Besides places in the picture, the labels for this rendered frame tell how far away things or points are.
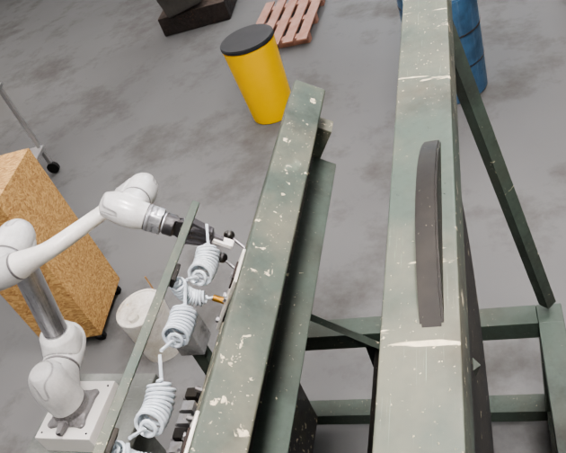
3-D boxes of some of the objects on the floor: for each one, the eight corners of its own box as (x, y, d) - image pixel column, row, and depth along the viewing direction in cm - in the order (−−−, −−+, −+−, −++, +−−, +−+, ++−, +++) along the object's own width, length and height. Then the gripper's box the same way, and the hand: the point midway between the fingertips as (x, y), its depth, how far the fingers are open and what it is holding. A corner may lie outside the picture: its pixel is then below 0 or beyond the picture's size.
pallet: (308, 48, 646) (305, 39, 640) (241, 59, 676) (238, 51, 669) (330, -3, 722) (328, -12, 716) (269, 9, 752) (266, 2, 745)
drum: (305, 95, 579) (280, 20, 533) (288, 126, 550) (260, 49, 504) (260, 99, 601) (233, 26, 555) (242, 128, 571) (210, 55, 525)
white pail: (154, 324, 422) (120, 276, 393) (194, 323, 412) (163, 273, 382) (136, 365, 400) (99, 317, 371) (178, 364, 390) (144, 315, 360)
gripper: (157, 243, 213) (226, 265, 215) (163, 217, 204) (234, 240, 206) (163, 227, 218) (231, 249, 220) (170, 200, 209) (240, 224, 211)
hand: (223, 241), depth 213 cm, fingers closed
